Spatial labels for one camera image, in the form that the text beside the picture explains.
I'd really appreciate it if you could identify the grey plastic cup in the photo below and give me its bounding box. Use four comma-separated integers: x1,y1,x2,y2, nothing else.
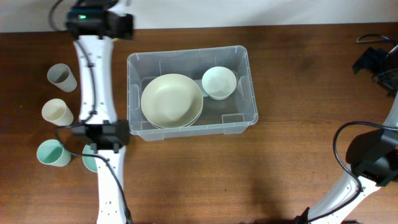
47,63,77,92

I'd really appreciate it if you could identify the cream plastic cup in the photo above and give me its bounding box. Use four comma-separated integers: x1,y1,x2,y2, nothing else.
41,98,74,126

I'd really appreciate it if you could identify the beige plate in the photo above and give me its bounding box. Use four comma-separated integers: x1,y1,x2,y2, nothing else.
141,73,203,128

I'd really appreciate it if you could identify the mint green plastic cup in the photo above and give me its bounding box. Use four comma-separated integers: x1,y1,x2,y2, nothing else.
37,139,72,167

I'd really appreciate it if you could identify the mint green plastic bowl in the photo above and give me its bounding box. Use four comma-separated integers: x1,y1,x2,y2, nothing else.
82,145,98,173

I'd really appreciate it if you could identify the white plastic bowl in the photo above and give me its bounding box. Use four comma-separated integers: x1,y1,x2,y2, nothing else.
201,67,238,100

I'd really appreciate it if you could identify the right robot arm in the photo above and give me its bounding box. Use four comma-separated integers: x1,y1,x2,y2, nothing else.
294,47,397,223

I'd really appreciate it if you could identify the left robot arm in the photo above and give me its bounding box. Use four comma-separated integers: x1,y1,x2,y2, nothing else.
66,1,134,223

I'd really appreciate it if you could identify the clear plastic storage container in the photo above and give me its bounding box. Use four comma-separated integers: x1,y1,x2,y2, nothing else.
127,45,259,141

